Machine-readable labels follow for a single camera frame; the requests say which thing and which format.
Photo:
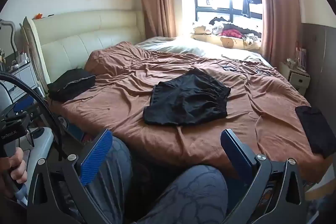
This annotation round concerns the small white nightstand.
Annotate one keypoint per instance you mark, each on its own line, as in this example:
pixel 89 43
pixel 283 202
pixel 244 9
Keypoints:
pixel 296 79

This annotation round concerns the person's left hand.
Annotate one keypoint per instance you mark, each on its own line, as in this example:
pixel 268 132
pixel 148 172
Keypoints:
pixel 15 170

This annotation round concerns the grey white bedside table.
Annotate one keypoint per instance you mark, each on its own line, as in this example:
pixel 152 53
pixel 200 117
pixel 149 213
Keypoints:
pixel 25 74

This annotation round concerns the cartoon print bed sheet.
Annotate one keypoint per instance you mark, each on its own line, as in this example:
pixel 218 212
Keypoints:
pixel 74 130

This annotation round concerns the person's leg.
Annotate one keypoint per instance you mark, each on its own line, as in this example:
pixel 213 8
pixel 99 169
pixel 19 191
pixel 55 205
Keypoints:
pixel 189 195
pixel 116 161

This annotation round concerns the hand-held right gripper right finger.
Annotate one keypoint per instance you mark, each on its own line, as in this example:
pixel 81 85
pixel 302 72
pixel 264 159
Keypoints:
pixel 237 154

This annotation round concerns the red cloth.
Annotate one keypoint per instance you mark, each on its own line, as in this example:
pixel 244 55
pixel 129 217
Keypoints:
pixel 231 33

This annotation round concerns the bear print cushion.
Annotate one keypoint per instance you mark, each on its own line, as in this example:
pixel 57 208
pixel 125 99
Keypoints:
pixel 231 43

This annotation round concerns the pile of folded black clothes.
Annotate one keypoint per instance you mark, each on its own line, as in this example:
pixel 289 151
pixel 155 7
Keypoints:
pixel 71 83

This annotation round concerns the black cloth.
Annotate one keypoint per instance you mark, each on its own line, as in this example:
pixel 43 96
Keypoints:
pixel 315 129

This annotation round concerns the beige plush toy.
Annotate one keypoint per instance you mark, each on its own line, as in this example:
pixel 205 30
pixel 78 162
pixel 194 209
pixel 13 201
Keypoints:
pixel 202 29

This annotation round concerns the person's right leg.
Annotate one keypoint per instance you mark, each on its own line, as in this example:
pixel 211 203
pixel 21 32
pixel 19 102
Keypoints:
pixel 189 195

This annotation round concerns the cream padded headboard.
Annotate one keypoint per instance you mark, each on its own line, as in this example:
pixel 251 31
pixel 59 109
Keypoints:
pixel 86 29

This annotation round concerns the white bed sheet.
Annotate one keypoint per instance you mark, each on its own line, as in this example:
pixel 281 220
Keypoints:
pixel 183 47

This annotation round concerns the white stool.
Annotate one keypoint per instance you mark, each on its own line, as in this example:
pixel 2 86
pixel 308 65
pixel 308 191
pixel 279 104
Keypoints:
pixel 39 142

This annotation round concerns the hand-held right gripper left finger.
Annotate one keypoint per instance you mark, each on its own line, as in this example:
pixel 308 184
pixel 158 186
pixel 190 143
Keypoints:
pixel 95 158

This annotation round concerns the person's left leg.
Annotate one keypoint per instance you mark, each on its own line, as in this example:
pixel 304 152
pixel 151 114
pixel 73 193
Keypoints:
pixel 116 161

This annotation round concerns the curved frame mirror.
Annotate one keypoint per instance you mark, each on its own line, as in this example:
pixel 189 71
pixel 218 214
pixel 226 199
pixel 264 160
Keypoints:
pixel 6 37

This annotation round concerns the small orange toy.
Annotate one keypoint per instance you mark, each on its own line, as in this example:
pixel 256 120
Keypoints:
pixel 38 16

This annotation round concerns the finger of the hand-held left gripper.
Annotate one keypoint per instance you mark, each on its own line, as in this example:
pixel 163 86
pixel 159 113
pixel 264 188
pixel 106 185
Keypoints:
pixel 25 103

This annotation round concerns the brown blanket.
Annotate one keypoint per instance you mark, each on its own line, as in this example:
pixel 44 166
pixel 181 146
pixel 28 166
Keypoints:
pixel 126 98

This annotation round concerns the black pants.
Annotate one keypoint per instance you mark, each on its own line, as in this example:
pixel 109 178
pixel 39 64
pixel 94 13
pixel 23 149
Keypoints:
pixel 183 100

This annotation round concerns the pink white striped box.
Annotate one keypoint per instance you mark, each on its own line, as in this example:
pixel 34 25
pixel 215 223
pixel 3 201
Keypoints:
pixel 301 56

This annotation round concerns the beige upright cushion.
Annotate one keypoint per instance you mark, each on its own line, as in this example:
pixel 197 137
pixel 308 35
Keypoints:
pixel 32 50

